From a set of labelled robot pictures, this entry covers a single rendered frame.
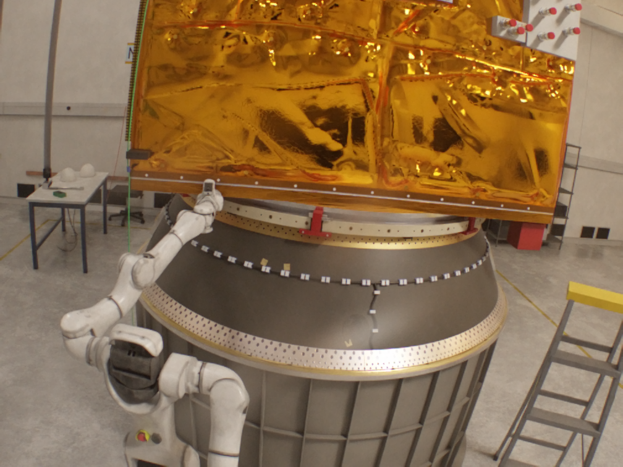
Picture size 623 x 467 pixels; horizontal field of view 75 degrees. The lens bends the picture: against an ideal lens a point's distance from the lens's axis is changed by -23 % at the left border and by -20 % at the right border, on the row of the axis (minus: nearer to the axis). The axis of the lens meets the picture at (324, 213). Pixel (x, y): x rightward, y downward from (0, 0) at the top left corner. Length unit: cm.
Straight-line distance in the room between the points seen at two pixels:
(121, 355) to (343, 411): 123
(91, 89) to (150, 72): 589
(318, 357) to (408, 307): 43
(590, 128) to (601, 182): 114
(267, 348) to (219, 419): 87
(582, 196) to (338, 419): 816
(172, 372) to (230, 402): 15
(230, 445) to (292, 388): 93
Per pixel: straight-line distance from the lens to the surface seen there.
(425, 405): 236
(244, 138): 194
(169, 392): 118
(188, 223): 157
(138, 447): 146
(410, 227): 207
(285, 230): 206
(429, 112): 205
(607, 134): 995
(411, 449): 254
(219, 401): 118
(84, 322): 135
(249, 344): 204
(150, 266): 145
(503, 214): 231
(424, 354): 215
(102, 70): 781
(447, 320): 224
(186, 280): 227
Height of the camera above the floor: 226
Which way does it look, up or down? 15 degrees down
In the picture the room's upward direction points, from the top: 7 degrees clockwise
